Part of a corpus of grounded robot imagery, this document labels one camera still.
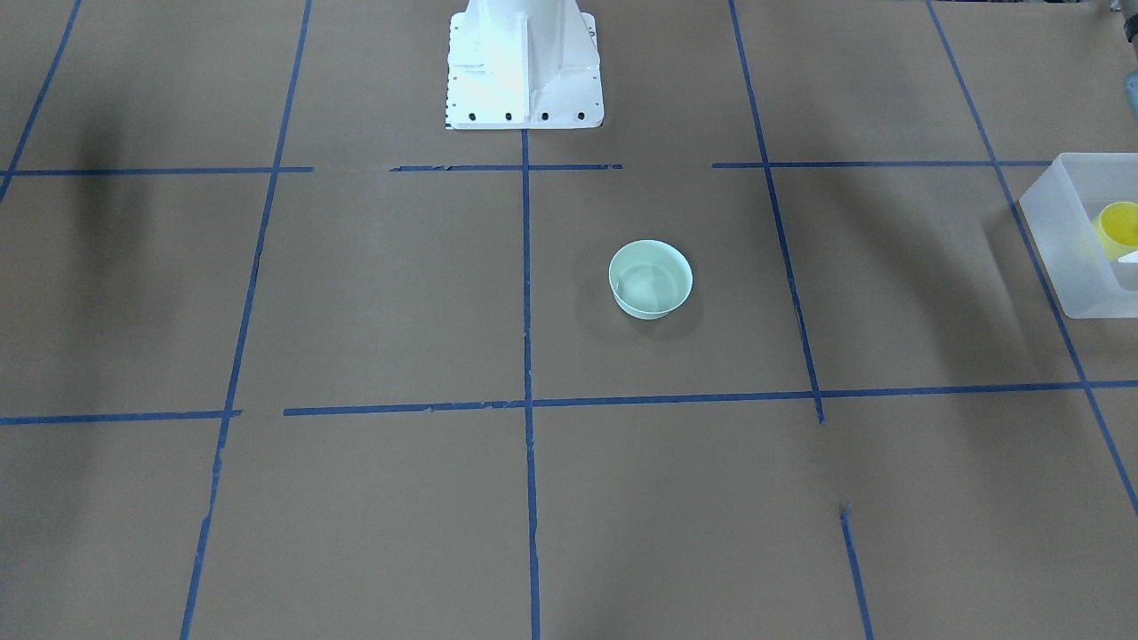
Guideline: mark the yellow plastic cup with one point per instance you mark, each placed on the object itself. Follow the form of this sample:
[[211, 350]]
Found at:
[[1115, 228]]

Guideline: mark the clear plastic storage box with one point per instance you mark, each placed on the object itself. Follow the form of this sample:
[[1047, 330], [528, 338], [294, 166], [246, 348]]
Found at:
[[1060, 208]]

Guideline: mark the light green bowl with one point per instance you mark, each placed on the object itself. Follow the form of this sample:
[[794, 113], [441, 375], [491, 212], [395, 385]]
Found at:
[[649, 279]]

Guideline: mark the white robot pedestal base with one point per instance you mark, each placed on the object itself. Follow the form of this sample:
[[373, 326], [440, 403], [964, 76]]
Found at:
[[523, 65]]

